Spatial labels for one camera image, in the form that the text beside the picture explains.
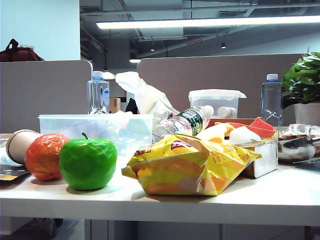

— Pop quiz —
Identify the brown cardboard box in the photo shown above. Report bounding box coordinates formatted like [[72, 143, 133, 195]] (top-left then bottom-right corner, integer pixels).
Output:
[[109, 97, 122, 115]]

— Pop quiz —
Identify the green plastic apple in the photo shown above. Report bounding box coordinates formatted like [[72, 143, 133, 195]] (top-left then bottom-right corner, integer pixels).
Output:
[[58, 132, 118, 191]]

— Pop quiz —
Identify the long ceiling light strip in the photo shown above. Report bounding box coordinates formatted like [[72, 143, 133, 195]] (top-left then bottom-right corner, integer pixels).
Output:
[[95, 15, 320, 31]]

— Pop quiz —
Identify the dark red backpack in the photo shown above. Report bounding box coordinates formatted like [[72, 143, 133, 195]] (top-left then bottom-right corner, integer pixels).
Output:
[[0, 38, 46, 62]]

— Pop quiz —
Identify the clear bottle with green label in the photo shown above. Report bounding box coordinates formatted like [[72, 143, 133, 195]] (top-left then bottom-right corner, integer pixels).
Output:
[[152, 104, 215, 144]]

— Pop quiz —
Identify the white plant pot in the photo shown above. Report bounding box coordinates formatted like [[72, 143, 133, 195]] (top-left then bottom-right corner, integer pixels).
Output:
[[283, 102, 320, 127]]

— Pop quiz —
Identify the clear water bottle blue cap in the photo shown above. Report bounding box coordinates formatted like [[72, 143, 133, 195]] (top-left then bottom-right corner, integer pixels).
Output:
[[86, 70, 111, 116], [260, 73, 284, 128]]

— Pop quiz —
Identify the silver cardboard box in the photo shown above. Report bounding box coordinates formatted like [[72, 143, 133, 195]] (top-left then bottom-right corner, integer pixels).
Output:
[[235, 138, 280, 179]]

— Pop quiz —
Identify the orange plastic fruit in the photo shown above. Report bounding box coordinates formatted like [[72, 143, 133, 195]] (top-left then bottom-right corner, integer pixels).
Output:
[[24, 132, 73, 182]]

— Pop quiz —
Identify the small white bottle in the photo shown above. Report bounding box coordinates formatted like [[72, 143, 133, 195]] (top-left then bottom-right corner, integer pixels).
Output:
[[216, 106, 238, 118]]

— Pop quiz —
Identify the black flat packet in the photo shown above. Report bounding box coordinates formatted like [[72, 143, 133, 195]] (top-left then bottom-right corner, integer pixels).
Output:
[[0, 163, 31, 183]]

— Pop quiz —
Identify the white paper cup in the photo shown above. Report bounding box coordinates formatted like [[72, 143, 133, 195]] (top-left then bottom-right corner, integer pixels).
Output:
[[5, 129, 42, 165]]

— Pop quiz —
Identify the large transparent plastic box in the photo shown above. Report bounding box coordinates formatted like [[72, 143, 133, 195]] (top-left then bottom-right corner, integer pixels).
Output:
[[37, 113, 155, 157]]

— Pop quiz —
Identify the green potted plant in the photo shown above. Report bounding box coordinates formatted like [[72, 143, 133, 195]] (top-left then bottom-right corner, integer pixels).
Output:
[[282, 46, 320, 109]]

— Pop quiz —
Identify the grey desk partition panel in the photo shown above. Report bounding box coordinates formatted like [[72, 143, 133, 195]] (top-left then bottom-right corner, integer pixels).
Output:
[[0, 59, 94, 135], [136, 53, 305, 120]]

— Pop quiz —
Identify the white plastic bag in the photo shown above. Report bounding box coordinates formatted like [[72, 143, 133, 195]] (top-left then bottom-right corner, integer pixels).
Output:
[[115, 71, 180, 119]]

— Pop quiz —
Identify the yellow chips bag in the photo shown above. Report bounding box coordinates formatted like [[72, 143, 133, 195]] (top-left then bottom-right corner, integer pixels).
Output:
[[121, 133, 263, 197]]

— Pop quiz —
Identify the small lidded transparent container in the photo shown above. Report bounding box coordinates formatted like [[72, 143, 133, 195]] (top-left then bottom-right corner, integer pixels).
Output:
[[188, 88, 248, 119]]

